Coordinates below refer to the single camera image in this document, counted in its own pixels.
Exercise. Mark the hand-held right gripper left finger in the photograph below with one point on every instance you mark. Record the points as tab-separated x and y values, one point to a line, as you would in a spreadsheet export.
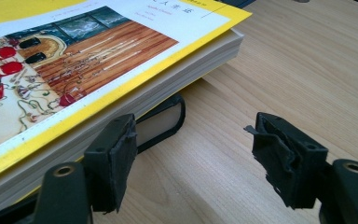
112	161

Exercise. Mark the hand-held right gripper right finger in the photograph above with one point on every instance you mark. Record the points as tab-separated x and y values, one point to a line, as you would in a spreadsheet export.
289	168

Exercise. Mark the black hardcover book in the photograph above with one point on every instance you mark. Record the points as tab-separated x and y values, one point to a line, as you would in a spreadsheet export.
164	119

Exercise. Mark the yellow bordered book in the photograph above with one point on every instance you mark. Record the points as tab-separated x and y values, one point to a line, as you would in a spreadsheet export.
90	62

